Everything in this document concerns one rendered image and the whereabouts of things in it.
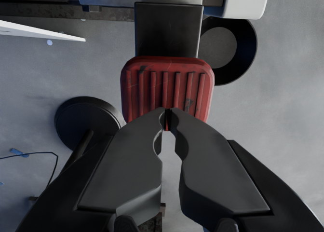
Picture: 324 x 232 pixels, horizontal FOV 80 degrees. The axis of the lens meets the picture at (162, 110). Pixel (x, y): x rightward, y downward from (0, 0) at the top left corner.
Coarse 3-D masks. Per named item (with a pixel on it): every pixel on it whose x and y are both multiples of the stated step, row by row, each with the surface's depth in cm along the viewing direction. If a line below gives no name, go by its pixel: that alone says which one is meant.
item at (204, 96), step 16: (128, 64) 14; (144, 64) 13; (160, 64) 13; (176, 64) 13; (192, 64) 13; (128, 80) 14; (144, 80) 14; (160, 80) 14; (176, 80) 14; (192, 80) 14; (208, 80) 14; (128, 96) 14; (144, 96) 15; (160, 96) 15; (176, 96) 14; (192, 96) 15; (208, 96) 15; (128, 112) 15; (144, 112) 15; (192, 112) 15; (208, 112) 15
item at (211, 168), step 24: (168, 120) 13; (192, 120) 11; (192, 144) 9; (216, 144) 9; (192, 168) 8; (216, 168) 8; (240, 168) 8; (192, 192) 7; (216, 192) 7; (240, 192) 7; (192, 216) 7; (216, 216) 7
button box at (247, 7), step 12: (0, 0) 58; (12, 0) 58; (24, 0) 57; (228, 0) 23; (240, 0) 23; (252, 0) 23; (264, 0) 23; (204, 12) 34; (216, 12) 27; (228, 12) 24; (240, 12) 24; (252, 12) 24
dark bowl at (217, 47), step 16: (208, 16) 74; (208, 32) 83; (224, 32) 83; (240, 32) 81; (208, 48) 86; (224, 48) 86; (240, 48) 85; (256, 48) 80; (208, 64) 90; (224, 64) 90; (240, 64) 86; (224, 80) 88
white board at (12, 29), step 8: (0, 24) 39; (8, 24) 41; (16, 24) 44; (0, 32) 66; (8, 32) 62; (16, 32) 58; (24, 32) 54; (32, 32) 51; (40, 32) 53; (48, 32) 56; (56, 32) 61; (72, 40) 82; (80, 40) 79
